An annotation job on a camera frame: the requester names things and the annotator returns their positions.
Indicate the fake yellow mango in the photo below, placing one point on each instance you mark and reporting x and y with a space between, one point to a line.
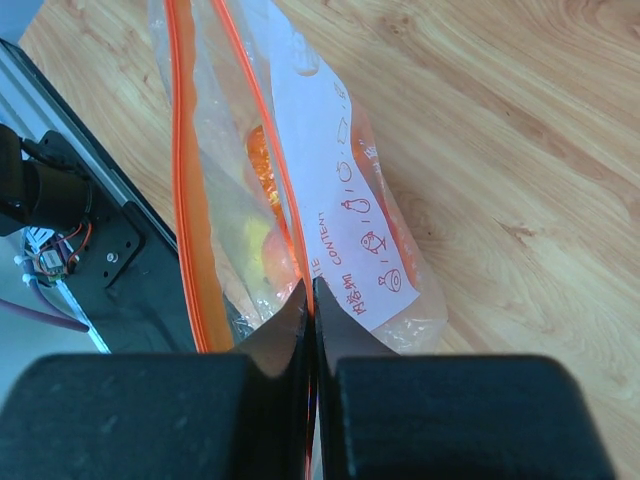
255 233

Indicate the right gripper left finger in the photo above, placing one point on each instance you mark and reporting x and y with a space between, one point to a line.
243 414

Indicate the orange zip top bag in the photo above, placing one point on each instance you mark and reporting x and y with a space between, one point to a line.
228 67

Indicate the fake persimmon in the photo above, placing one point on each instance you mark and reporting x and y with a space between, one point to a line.
280 268

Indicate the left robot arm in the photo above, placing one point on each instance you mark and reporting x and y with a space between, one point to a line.
42 183

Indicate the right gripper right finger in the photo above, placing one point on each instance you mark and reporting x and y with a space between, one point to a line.
387 416

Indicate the fake orange tangerine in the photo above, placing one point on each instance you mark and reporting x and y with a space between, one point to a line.
259 175

